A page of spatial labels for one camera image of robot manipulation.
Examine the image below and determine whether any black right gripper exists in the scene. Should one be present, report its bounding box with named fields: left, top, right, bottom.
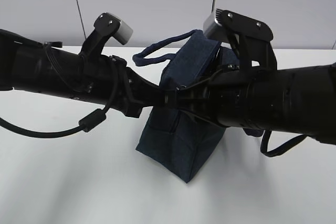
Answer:
left=164, top=69, right=252, bottom=127

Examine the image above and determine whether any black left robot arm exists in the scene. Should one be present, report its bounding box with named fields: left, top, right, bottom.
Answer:
left=1, top=30, right=165, bottom=118

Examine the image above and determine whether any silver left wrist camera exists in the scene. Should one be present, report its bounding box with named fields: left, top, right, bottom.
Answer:
left=78, top=12, right=134, bottom=62

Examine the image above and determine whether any dark blue insulated lunch bag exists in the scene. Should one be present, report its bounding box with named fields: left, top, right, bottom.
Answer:
left=132, top=29, right=266, bottom=184

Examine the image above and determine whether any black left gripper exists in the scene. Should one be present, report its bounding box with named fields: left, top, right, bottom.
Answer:
left=104, top=56, right=165, bottom=117

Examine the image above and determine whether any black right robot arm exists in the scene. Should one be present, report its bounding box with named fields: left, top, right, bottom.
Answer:
left=164, top=65, right=335, bottom=157

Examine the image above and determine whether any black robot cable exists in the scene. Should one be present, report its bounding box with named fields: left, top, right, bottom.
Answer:
left=0, top=61, right=124, bottom=139

